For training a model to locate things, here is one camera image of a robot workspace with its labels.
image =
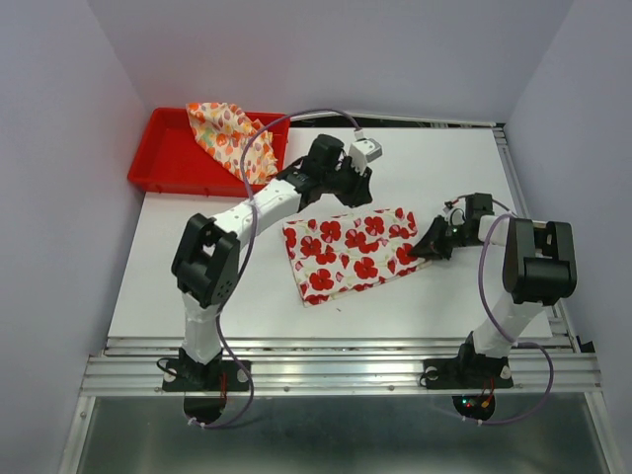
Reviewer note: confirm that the red plastic tray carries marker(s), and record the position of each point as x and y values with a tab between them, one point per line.
169	161

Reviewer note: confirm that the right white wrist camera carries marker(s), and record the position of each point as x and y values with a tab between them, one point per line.
454	214

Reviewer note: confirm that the orange floral print skirt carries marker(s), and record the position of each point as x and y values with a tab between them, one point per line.
222	130

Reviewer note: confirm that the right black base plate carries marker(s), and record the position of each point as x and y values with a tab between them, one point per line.
453	373

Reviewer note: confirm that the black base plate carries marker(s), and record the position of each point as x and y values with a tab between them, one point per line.
222	376
453	373

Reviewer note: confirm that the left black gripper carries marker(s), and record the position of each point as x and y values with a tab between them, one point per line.
360	192

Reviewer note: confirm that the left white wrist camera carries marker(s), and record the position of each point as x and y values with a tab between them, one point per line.
363	151

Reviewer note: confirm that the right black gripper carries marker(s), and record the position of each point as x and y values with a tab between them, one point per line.
431	246

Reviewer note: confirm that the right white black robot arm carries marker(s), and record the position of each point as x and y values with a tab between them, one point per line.
539	269

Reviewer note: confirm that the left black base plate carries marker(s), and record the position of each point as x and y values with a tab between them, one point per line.
222	376

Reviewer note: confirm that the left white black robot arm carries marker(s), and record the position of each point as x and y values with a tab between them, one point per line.
208	259

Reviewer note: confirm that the red poppy print skirt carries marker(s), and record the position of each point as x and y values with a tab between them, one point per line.
348	253

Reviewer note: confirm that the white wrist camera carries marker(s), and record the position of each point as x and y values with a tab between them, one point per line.
454	214
363	151

